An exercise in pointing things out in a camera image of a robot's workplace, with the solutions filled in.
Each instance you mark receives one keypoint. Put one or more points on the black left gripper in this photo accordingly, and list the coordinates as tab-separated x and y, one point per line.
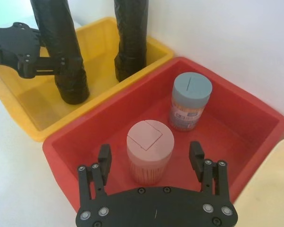
11	40

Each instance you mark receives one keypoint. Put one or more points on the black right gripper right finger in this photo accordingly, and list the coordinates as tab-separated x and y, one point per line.
196	160

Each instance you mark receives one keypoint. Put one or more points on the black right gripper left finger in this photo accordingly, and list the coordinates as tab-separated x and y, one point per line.
105	163

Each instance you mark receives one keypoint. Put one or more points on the black cylinder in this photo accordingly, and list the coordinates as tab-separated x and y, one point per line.
61	42
131	40

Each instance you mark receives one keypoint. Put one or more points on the pink lidded toothpick jar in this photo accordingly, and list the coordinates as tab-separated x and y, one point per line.
148	139

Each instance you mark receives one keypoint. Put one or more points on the red plastic bin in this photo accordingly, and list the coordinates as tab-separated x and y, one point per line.
227	123

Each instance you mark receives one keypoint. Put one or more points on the yellow plastic bin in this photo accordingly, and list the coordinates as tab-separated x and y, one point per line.
101	45

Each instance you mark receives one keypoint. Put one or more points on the blue lidded toothpick jar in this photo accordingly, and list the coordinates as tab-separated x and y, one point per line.
191	89

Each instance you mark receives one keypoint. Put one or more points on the cream rounded object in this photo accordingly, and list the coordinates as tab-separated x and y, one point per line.
269	184

